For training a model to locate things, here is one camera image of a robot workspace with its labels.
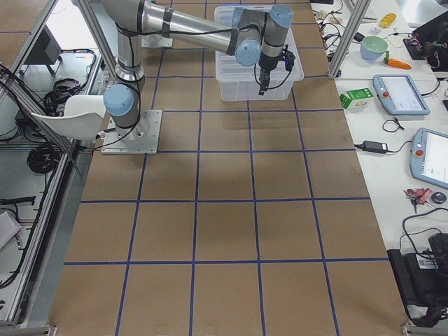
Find teach pendant tablet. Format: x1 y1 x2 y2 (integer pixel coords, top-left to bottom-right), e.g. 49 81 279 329
409 128 447 189
372 74 430 116

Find clear plastic box lid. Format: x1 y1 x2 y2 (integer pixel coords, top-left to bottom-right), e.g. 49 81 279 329
214 4 304 90

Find white chair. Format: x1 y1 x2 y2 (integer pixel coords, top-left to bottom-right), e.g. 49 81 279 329
31 95 106 141

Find red keychain keys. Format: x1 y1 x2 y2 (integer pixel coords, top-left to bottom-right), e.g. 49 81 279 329
403 188 433 213

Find wrist camera black housing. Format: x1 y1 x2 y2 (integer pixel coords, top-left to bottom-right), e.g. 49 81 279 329
281 44 295 73

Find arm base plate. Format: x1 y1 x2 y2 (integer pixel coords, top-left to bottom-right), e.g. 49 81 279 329
141 34 173 49
100 110 162 155

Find toy corn cob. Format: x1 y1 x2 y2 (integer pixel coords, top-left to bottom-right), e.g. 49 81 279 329
379 13 396 28

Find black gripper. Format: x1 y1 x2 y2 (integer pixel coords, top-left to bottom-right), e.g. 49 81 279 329
258 52 281 96

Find green white carton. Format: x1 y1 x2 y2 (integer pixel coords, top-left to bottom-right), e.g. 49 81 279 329
339 88 374 110

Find black device on table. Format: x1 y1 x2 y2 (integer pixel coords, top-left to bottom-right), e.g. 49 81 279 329
387 233 447 328

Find black computer mouse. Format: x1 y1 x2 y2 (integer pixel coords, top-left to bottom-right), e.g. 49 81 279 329
430 191 447 204

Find toy carrot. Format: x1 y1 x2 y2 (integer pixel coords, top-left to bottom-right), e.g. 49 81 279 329
384 50 412 70

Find green blue bowl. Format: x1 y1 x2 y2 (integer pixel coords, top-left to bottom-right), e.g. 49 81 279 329
360 36 388 60

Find aluminium frame post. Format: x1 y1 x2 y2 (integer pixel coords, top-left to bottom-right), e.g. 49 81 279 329
328 0 371 79

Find black power brick with cable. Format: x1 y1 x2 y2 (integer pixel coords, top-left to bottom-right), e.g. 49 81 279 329
354 140 412 155

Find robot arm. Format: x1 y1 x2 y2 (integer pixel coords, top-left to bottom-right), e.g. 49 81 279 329
102 1 295 140

